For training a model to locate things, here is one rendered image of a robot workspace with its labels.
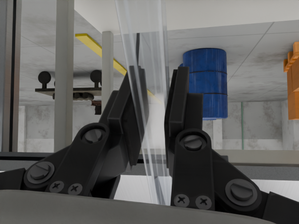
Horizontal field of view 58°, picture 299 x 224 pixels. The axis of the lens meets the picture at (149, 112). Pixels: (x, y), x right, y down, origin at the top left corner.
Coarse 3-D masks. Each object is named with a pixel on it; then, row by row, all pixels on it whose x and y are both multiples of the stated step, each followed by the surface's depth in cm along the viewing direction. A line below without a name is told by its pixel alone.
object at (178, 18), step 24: (96, 0) 67; (168, 0) 67; (192, 0) 67; (216, 0) 67; (240, 0) 67; (264, 0) 67; (288, 0) 67; (96, 24) 82; (168, 24) 82; (192, 24) 82; (216, 24) 82
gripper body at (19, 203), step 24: (0, 192) 7; (24, 192) 7; (48, 192) 8; (0, 216) 7; (24, 216) 7; (48, 216) 7; (72, 216) 7; (96, 216) 6; (120, 216) 6; (144, 216) 6; (168, 216) 6; (192, 216) 6; (216, 216) 6; (240, 216) 6
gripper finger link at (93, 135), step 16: (96, 128) 10; (80, 144) 9; (96, 144) 9; (64, 160) 9; (80, 160) 9; (96, 160) 9; (64, 176) 8; (80, 176) 8; (96, 176) 9; (64, 192) 8; (80, 192) 8; (96, 192) 10; (112, 192) 11
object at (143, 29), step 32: (128, 0) 8; (160, 0) 8; (128, 32) 9; (160, 32) 8; (128, 64) 9; (160, 64) 9; (160, 96) 10; (160, 128) 12; (160, 160) 13; (160, 192) 16
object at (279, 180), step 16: (0, 160) 21; (16, 160) 20; (32, 160) 26; (128, 176) 18; (144, 176) 18; (256, 176) 16; (272, 176) 16; (288, 176) 16; (128, 192) 19; (144, 192) 19; (288, 192) 17
